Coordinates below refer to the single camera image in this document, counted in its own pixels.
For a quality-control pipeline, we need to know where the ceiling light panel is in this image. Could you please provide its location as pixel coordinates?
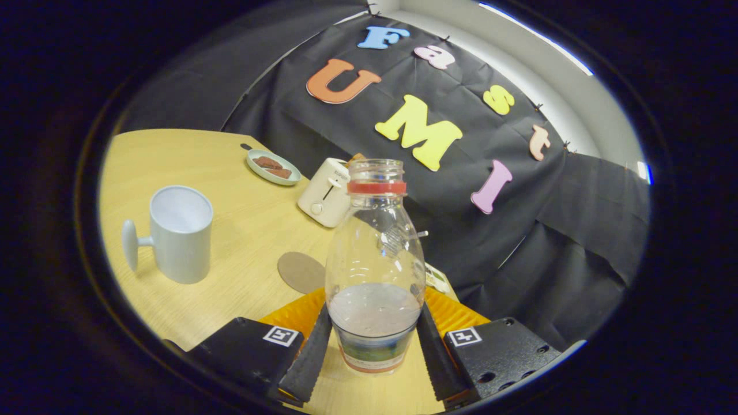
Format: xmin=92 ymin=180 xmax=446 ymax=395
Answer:
xmin=477 ymin=2 xmax=594 ymax=77

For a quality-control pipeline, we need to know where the pale green plate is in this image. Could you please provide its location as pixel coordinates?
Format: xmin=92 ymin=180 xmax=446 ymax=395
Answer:
xmin=246 ymin=149 xmax=302 ymax=186

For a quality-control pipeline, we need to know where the round brown coaster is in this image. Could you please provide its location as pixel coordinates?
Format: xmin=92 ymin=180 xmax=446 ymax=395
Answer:
xmin=277 ymin=251 xmax=327 ymax=295

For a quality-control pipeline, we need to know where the white toaster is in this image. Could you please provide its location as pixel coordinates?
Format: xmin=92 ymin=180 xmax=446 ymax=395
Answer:
xmin=298 ymin=157 xmax=352 ymax=228

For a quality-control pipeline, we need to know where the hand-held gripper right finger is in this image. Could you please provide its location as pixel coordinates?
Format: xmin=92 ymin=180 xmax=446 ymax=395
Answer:
xmin=416 ymin=286 xmax=563 ymax=411

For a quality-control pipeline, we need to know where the white divided dish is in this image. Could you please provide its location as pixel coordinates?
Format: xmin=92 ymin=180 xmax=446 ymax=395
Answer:
xmin=426 ymin=263 xmax=451 ymax=295

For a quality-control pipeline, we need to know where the clear plastic juice bottle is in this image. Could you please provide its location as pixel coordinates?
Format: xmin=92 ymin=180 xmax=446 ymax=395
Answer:
xmin=325 ymin=159 xmax=427 ymax=374

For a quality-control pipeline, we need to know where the wooden table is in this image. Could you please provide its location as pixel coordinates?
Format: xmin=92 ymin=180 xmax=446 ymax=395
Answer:
xmin=98 ymin=128 xmax=462 ymax=414

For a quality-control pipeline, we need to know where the pale grey cup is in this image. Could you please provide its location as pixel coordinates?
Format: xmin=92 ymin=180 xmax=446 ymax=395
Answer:
xmin=121 ymin=185 xmax=214 ymax=284

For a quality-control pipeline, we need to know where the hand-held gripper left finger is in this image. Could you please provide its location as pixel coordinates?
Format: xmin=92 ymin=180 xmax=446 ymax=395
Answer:
xmin=190 ymin=288 xmax=333 ymax=407

